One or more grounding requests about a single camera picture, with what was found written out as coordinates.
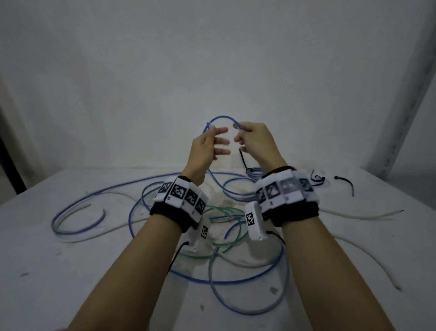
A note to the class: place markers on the left black marker wristband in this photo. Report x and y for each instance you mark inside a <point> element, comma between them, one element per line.
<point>177,201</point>

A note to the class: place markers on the black marker wristband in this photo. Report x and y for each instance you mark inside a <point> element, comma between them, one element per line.
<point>177,201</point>
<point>289,197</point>

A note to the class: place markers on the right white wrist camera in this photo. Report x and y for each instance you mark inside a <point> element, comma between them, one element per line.
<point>255,221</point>

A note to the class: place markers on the person's right hand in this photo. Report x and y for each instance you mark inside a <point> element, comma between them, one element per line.
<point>262,146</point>

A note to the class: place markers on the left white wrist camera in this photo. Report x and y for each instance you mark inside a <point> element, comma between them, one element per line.
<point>199,238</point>

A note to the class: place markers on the person's left hand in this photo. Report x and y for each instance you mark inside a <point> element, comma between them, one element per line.
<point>201,153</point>

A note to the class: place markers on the right black marker wristband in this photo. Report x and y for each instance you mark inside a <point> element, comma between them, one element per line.
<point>289,197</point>

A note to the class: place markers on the person's left forearm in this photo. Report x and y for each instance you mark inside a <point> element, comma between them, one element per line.
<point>129,279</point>

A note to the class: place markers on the person's right forearm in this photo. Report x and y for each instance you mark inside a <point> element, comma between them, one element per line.
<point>327,279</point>

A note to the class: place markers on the black metal frame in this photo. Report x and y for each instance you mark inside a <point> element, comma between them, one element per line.
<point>10,163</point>

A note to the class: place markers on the curled black cable tie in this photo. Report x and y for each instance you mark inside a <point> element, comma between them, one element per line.
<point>313,174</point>

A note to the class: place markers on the white perforated shelf upright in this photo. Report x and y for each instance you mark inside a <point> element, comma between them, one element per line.
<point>405,112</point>

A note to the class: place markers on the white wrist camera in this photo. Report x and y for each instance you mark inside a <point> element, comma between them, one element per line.
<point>255,221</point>
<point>199,238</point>

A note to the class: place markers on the long black cable tie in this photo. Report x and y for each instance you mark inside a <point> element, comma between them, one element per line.
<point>344,179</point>

